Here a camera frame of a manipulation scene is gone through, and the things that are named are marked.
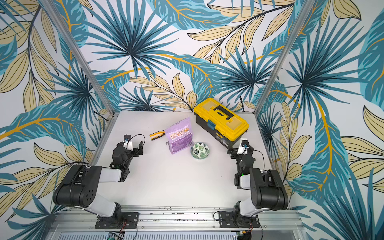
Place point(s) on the aluminium frame post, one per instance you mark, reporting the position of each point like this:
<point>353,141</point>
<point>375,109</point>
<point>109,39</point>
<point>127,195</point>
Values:
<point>303,14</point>
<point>69,39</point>

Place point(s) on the left aluminium frame post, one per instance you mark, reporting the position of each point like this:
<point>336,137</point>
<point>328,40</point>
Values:
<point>69,39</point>

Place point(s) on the yellow black toolbox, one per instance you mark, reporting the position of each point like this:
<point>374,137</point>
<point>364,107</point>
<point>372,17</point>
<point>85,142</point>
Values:
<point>223,124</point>

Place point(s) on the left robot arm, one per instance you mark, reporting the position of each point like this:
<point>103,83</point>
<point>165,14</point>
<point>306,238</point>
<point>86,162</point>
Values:
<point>78,189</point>

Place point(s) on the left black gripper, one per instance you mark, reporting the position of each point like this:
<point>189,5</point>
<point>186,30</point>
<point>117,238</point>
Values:
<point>135,150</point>

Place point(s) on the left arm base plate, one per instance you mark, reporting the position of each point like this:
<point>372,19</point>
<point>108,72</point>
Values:
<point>127,220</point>

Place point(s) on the purple oats bag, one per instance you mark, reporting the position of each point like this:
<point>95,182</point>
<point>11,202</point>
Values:
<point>179,135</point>

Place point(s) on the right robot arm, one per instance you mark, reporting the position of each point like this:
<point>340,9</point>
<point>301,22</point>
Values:
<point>267,191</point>

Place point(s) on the aluminium front rail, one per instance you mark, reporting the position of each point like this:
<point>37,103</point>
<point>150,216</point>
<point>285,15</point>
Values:
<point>178,223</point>

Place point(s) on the yellow black pliers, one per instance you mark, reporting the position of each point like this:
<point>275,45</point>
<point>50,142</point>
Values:
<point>157,135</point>

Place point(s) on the right aluminium frame post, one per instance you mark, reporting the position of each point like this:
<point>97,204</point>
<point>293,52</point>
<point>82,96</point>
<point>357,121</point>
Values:
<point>303,14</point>

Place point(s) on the green leaf pattern bowl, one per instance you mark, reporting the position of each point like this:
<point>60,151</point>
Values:
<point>200,150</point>

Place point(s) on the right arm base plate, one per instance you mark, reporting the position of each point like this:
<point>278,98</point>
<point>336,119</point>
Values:
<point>232,220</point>

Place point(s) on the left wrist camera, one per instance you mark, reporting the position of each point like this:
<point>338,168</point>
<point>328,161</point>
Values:
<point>127,143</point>

